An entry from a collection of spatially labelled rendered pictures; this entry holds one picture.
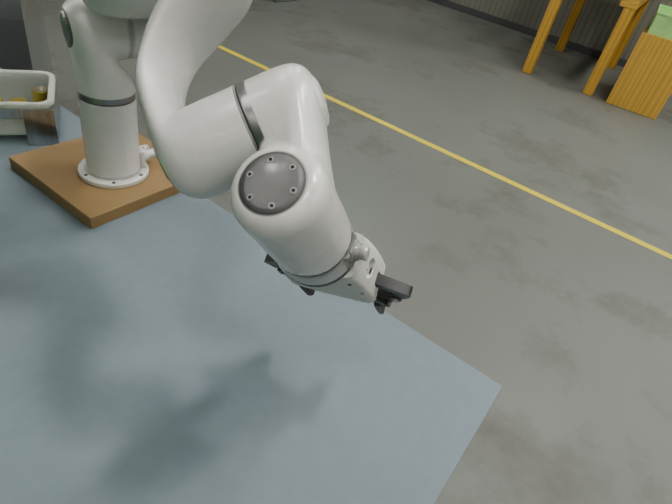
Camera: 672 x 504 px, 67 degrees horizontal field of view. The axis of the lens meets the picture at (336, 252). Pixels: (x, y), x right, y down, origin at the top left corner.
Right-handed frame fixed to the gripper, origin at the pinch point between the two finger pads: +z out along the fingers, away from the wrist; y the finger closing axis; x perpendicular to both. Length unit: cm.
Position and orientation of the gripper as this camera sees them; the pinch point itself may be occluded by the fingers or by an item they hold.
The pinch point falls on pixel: (347, 290)
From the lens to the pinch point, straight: 61.6
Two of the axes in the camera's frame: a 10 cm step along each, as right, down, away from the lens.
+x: -2.9, 9.2, -2.7
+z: 2.0, 3.4, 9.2
